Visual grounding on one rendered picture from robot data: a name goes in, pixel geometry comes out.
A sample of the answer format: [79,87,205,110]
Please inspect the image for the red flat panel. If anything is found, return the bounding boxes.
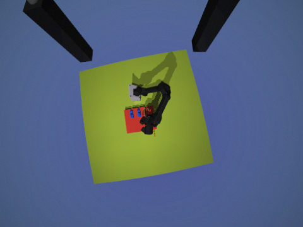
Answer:
[124,105,154,134]

